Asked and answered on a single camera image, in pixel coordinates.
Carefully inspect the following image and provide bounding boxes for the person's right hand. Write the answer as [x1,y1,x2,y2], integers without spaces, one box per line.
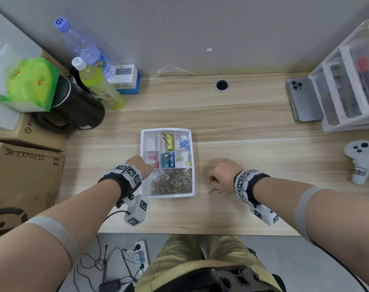
[207,158,245,194]

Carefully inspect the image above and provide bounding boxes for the person's left hand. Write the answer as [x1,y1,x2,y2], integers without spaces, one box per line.
[125,155,154,180]

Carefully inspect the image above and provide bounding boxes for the white compartment tray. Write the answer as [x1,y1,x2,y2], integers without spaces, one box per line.
[140,128,195,199]

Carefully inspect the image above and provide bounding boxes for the pile of silver paper clips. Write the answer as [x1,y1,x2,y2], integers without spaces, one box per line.
[148,152,232,199]

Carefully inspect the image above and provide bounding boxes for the large yellow binder clip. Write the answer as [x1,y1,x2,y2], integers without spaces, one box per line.
[161,133,175,150]

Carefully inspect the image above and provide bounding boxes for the person's right forearm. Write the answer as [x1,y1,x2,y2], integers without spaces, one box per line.
[254,176,369,280]

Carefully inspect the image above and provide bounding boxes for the person's left forearm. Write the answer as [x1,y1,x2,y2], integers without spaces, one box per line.
[0,179,122,292]

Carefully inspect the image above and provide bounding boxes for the white and blue small box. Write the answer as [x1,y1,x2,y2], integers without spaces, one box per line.
[107,64,141,95]

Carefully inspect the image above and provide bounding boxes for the person's khaki trousers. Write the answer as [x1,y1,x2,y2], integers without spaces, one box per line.
[135,234,282,292]

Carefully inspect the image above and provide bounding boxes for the small cardboard box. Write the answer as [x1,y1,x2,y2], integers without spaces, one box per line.
[0,50,70,152]

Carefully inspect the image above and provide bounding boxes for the large printed cardboard box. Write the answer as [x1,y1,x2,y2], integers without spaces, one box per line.
[0,142,66,244]

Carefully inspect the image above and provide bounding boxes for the black left wristband with markers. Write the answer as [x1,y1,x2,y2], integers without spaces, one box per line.
[98,164,143,209]

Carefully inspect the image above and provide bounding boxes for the black wristband with markers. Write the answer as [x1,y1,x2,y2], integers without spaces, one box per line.
[233,169,271,207]
[98,164,143,209]

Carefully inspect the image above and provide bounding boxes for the black right wristband with markers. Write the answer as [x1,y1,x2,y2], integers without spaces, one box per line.
[233,169,271,207]

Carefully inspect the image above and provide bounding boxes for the white power strip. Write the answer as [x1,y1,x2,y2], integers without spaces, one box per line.
[133,239,151,273]

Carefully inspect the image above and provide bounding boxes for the black kettle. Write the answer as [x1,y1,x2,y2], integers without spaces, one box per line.
[31,75,106,135]

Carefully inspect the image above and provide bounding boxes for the yellow drink bottle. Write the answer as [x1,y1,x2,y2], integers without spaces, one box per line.
[72,57,125,110]

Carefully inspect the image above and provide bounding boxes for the clear plastic film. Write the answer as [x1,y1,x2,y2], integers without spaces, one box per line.
[148,64,197,78]

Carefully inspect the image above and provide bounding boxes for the grey smartphone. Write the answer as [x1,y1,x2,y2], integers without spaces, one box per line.
[286,77,325,123]

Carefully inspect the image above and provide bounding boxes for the black power adapter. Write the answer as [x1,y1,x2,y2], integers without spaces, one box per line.
[98,279,122,292]

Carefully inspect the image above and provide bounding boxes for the clear purple-capped water bottle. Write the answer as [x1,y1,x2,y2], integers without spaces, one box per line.
[54,17,117,79]

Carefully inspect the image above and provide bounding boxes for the white handheld controller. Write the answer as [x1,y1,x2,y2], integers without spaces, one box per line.
[344,140,369,185]

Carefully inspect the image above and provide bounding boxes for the white drawer organizer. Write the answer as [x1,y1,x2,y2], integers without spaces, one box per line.
[308,15,369,133]

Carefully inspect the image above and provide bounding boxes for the green tissue pack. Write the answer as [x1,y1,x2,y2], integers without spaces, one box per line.
[0,57,61,113]

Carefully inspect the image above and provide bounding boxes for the white flat carton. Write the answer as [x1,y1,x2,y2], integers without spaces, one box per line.
[0,4,44,131]

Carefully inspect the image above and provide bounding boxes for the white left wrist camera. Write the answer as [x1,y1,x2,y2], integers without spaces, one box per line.
[124,194,150,227]

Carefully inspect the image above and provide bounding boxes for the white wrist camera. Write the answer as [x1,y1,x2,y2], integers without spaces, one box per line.
[249,204,280,226]
[124,194,150,227]

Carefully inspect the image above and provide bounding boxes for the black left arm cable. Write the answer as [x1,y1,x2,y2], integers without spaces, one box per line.
[104,210,131,223]

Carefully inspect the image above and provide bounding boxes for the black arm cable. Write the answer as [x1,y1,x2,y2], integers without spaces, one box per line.
[104,210,131,223]
[314,241,368,292]

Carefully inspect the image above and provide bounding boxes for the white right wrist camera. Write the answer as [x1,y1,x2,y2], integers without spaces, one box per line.
[249,204,280,226]

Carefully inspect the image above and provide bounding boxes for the round desk cable grommet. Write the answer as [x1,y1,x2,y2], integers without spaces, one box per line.
[214,78,231,93]

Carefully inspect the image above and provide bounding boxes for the black floor cables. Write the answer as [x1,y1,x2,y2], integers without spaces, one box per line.
[73,235,146,292]

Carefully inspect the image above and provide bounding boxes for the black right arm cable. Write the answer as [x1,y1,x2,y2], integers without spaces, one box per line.
[314,241,368,292]

